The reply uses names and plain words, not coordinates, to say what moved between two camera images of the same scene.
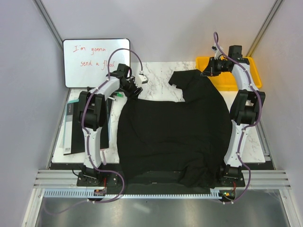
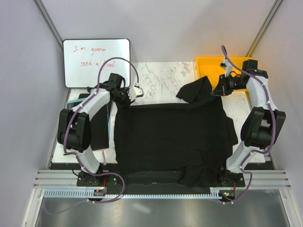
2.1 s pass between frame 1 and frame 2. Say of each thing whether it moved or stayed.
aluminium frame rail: stayed
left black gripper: moved
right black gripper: moved
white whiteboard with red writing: stayed
